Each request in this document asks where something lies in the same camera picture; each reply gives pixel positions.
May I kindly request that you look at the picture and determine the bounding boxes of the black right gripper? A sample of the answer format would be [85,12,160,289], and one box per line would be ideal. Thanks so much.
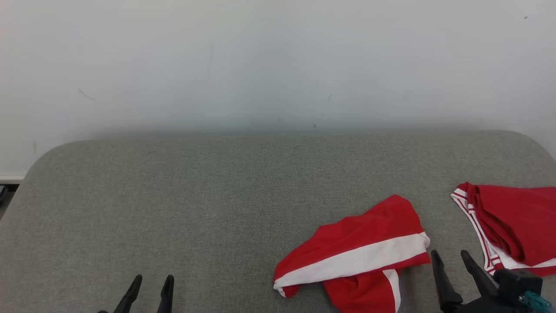
[431,250,526,313]

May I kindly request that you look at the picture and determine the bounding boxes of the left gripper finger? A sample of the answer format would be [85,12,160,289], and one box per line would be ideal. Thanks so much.
[157,275,175,313]
[114,274,142,313]

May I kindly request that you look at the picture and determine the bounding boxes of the red Bulls basketball jersey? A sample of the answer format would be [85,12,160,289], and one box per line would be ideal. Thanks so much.
[451,182,556,277]

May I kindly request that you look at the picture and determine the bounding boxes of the red white-striped basketball shorts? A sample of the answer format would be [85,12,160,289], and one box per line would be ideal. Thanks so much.
[273,194,430,313]

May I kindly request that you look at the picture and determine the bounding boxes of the teal right camera connector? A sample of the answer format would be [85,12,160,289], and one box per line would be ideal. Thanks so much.
[519,290,552,313]

